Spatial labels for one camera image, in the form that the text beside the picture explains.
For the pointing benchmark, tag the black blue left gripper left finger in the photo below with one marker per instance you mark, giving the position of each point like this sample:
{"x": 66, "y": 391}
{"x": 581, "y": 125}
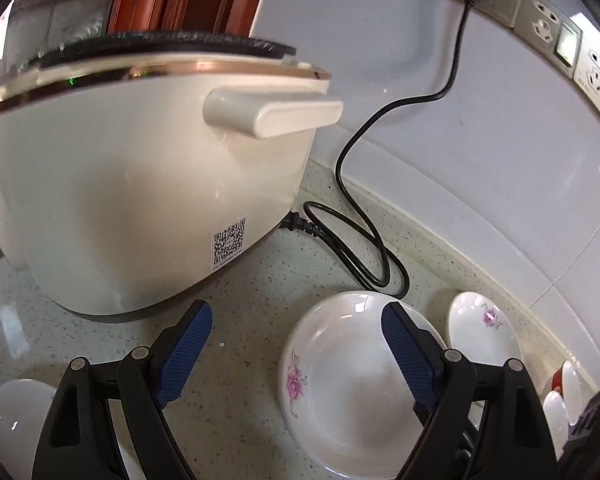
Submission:
{"x": 78, "y": 440}

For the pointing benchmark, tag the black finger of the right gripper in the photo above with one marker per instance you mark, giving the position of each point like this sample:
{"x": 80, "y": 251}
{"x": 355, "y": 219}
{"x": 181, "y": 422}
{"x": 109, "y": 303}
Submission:
{"x": 581, "y": 456}

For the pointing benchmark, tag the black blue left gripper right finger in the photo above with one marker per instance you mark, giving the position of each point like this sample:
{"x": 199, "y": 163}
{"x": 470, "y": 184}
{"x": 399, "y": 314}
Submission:
{"x": 479, "y": 421}

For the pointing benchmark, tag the white floral plate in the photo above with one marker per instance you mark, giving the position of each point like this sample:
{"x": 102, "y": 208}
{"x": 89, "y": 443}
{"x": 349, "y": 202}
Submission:
{"x": 342, "y": 395}

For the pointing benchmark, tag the white bowl beside red bowl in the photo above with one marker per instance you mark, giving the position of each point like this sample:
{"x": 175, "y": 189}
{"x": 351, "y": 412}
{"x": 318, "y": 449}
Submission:
{"x": 557, "y": 420}

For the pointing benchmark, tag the white bowl at left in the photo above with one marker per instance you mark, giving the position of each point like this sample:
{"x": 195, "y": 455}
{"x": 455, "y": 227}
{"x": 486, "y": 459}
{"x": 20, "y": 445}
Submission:
{"x": 24, "y": 404}

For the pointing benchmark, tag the small white floral dish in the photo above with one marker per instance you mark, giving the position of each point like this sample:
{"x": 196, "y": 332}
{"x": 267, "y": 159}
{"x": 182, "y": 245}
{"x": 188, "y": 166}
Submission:
{"x": 480, "y": 330}

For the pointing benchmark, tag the cream white electric cooker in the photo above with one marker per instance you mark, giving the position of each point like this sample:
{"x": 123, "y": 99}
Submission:
{"x": 135, "y": 165}

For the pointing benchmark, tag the grey wall socket panel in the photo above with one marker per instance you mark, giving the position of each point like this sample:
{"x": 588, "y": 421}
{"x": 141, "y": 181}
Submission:
{"x": 541, "y": 25}

